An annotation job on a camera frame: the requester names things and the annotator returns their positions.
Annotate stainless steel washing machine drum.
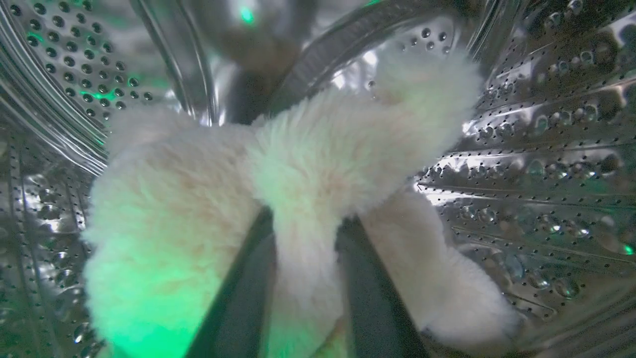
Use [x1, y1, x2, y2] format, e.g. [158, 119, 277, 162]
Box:
[0, 0, 636, 358]

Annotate white fluffy plush toy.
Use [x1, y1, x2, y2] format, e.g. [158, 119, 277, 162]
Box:
[81, 50, 522, 358]

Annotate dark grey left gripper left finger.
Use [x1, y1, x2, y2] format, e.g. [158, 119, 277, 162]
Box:
[185, 206, 277, 358]

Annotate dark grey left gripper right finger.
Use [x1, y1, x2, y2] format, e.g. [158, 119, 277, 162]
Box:
[336, 215, 431, 358]

